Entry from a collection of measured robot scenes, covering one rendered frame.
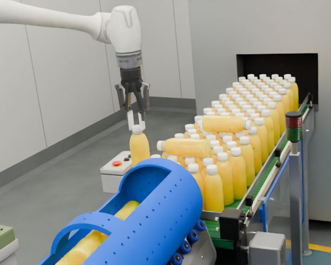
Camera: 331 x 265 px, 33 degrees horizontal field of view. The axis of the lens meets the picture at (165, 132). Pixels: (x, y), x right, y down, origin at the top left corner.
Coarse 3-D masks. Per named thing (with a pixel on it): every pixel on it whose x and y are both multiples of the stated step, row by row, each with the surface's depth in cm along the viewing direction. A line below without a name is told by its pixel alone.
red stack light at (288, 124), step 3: (285, 117) 206; (300, 117) 205; (285, 120) 207; (288, 120) 205; (291, 120) 204; (294, 120) 204; (297, 120) 204; (300, 120) 205; (285, 123) 207; (288, 123) 206; (291, 123) 205; (294, 123) 204; (297, 123) 204; (300, 123) 205; (285, 126) 208; (288, 126) 206; (291, 126) 205; (294, 126) 205; (297, 126) 205; (300, 126) 205
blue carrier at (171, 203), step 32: (160, 160) 181; (128, 192) 193; (160, 192) 165; (192, 192) 177; (96, 224) 144; (128, 224) 147; (160, 224) 156; (192, 224) 177; (96, 256) 133; (128, 256) 139; (160, 256) 153
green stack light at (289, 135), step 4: (288, 128) 206; (296, 128) 205; (300, 128) 206; (288, 132) 207; (292, 132) 206; (296, 132) 206; (300, 132) 206; (288, 136) 207; (292, 136) 206; (296, 136) 206; (300, 136) 207; (288, 140) 208; (292, 140) 207; (296, 140) 207
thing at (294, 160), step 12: (300, 156) 213; (300, 168) 214; (300, 180) 215; (300, 192) 216; (300, 204) 217; (300, 216) 218; (300, 228) 219; (300, 240) 221; (300, 252) 223; (300, 264) 224
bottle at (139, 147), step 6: (132, 132) 204; (138, 132) 203; (132, 138) 204; (138, 138) 203; (144, 138) 204; (132, 144) 204; (138, 144) 203; (144, 144) 204; (132, 150) 204; (138, 150) 204; (144, 150) 204; (132, 156) 206; (138, 156) 204; (144, 156) 205; (132, 162) 207; (138, 162) 205
